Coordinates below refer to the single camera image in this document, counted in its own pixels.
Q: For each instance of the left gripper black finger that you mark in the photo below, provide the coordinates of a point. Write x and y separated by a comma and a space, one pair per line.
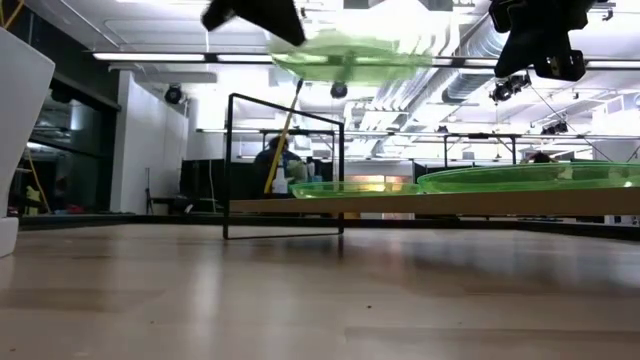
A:
280, 17

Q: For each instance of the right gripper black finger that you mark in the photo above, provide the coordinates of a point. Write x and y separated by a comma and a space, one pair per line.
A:
517, 57
560, 65

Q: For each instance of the translucent green plastic plate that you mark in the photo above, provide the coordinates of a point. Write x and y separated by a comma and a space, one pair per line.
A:
370, 65
525, 182
350, 191

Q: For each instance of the wooden shelf black metal legs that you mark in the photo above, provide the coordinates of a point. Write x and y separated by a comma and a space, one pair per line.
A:
450, 202

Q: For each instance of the black ceiling spotlight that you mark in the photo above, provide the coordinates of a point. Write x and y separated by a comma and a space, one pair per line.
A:
510, 87
173, 94
555, 128
338, 90

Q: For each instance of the long ceiling light fixture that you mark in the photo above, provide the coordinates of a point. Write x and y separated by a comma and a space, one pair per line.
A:
150, 57

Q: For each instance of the person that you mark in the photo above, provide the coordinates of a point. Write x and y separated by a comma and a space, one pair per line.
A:
539, 158
267, 170

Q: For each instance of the yellow pole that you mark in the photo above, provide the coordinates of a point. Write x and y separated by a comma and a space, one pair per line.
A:
282, 140

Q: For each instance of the black cabinet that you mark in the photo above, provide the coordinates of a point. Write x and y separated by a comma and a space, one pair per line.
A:
200, 180

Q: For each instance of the white spray bottle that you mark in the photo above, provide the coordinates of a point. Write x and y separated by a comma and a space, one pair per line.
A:
280, 186

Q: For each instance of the silver ventilation duct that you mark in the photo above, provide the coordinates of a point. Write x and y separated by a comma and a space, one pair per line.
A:
465, 87

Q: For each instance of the black aluminium table frame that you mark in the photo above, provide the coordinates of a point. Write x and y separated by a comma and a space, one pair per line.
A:
125, 220

